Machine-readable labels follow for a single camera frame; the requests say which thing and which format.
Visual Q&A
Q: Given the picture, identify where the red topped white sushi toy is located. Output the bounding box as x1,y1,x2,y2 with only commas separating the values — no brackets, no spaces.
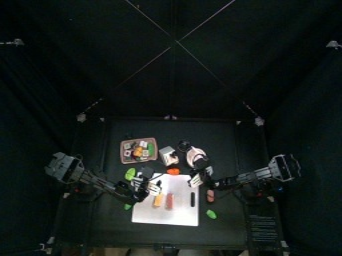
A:
164,192,176,211

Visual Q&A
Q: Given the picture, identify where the pink toy sausage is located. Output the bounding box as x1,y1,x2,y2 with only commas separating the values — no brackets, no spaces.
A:
204,189,216,204

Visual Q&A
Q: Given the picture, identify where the white toy carton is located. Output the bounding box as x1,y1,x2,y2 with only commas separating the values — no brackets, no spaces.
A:
157,145,180,167

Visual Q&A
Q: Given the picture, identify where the black pot lid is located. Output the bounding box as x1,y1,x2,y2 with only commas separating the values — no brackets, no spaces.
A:
176,140,192,153

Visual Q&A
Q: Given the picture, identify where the yellow topped white sushi toy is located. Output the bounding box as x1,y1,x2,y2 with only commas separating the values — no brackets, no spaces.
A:
152,193,165,208

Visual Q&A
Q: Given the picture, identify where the white cutting board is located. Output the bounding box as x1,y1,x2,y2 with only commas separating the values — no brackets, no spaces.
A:
130,172,200,227

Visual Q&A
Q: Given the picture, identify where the green toy cabbage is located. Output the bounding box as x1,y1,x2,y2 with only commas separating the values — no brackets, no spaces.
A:
124,167,137,182

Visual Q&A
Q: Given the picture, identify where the brown toy tray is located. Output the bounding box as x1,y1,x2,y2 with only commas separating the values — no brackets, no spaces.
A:
118,137,160,165

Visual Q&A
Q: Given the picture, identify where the green toy pepper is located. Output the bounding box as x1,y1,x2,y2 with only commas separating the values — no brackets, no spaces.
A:
204,208,218,220

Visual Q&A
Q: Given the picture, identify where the black label plate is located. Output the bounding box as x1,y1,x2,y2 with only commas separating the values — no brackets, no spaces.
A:
245,213,279,249

